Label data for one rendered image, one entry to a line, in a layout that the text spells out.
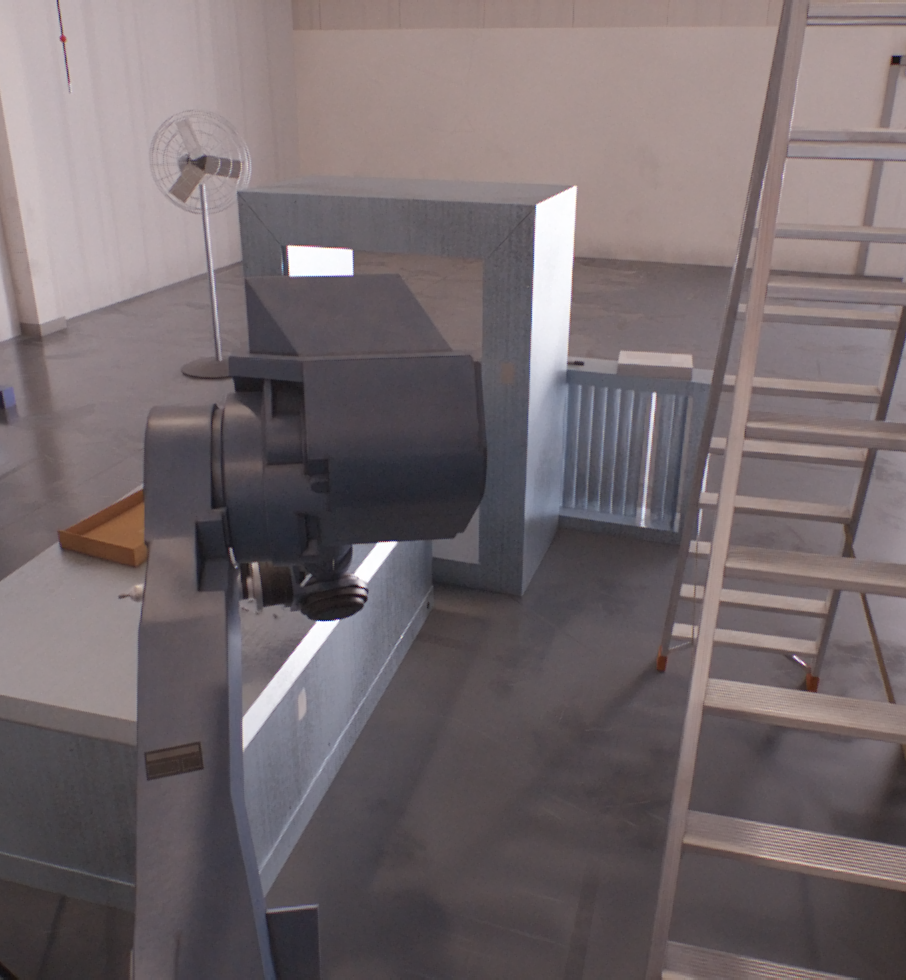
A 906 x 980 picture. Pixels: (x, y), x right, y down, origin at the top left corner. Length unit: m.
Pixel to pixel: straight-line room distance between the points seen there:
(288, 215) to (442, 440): 2.66
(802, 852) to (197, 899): 0.97
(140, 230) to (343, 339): 8.54
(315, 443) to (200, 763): 0.42
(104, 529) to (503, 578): 1.62
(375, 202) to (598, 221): 7.90
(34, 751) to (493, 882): 1.23
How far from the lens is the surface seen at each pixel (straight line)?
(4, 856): 2.94
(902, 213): 11.25
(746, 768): 3.24
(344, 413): 1.24
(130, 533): 3.17
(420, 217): 3.61
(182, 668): 1.28
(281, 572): 2.35
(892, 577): 1.67
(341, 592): 2.34
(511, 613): 3.86
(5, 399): 6.75
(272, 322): 1.38
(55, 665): 2.58
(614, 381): 4.27
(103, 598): 2.83
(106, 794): 2.56
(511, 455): 3.72
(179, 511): 1.31
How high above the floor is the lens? 2.00
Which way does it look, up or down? 24 degrees down
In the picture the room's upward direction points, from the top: straight up
